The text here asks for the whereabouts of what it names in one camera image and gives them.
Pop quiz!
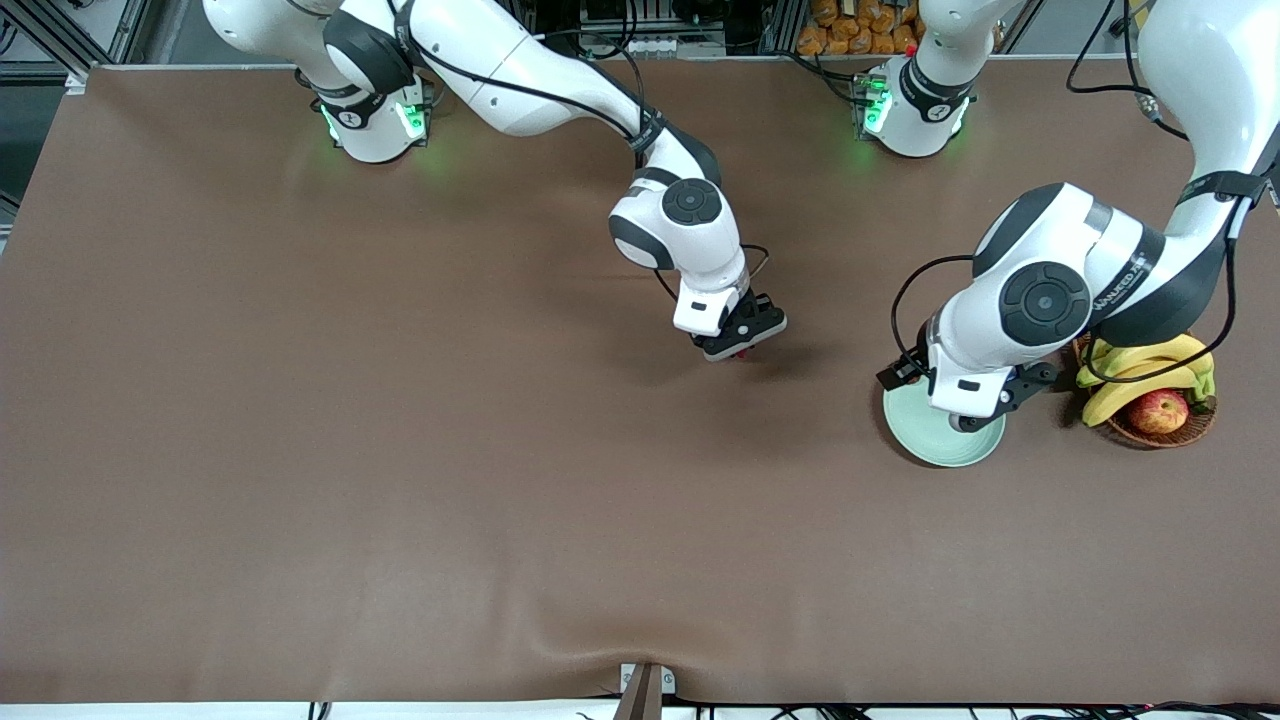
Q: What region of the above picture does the light green plate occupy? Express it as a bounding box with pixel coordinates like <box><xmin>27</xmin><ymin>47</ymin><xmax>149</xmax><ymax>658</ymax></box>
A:
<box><xmin>882</xmin><ymin>385</ymin><xmax>1007</xmax><ymax>469</ymax></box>

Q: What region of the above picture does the red apple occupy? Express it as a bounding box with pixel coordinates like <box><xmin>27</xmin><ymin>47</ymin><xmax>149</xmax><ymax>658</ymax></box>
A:
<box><xmin>1126</xmin><ymin>389</ymin><xmax>1190</xmax><ymax>435</ymax></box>

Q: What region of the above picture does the brown table cloth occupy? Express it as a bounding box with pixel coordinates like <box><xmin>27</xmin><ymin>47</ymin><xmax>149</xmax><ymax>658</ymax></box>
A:
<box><xmin>0</xmin><ymin>58</ymin><xmax>1280</xmax><ymax>706</ymax></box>

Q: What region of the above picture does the brown wicker basket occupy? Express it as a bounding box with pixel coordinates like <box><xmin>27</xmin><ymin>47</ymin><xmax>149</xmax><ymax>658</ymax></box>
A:
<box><xmin>1072</xmin><ymin>335</ymin><xmax>1218</xmax><ymax>449</ymax></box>

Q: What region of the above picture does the brown support bar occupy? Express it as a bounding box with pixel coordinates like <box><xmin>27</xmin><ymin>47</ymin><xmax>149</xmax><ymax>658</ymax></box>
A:
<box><xmin>612</xmin><ymin>664</ymin><xmax>665</xmax><ymax>720</ymax></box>

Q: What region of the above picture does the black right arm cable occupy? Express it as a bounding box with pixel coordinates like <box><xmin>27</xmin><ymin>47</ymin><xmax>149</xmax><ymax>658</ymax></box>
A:
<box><xmin>395</xmin><ymin>0</ymin><xmax>772</xmax><ymax>303</ymax></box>

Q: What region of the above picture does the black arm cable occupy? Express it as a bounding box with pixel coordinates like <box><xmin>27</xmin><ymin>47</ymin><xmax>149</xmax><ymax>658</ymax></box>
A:
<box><xmin>395</xmin><ymin>0</ymin><xmax>772</xmax><ymax>303</ymax></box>
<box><xmin>889</xmin><ymin>0</ymin><xmax>1243</xmax><ymax>389</ymax></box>

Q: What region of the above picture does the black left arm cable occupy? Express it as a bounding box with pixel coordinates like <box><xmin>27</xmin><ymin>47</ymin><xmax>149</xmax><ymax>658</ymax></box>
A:
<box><xmin>889</xmin><ymin>0</ymin><xmax>1243</xmax><ymax>389</ymax></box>

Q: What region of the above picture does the aluminium frame post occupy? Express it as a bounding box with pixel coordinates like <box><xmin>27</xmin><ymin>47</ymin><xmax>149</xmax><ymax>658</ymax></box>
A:
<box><xmin>760</xmin><ymin>0</ymin><xmax>806</xmax><ymax>56</ymax></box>

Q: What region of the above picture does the aluminium frame beam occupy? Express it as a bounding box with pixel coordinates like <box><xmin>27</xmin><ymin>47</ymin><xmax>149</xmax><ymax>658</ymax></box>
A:
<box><xmin>0</xmin><ymin>0</ymin><xmax>111</xmax><ymax>77</ymax></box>

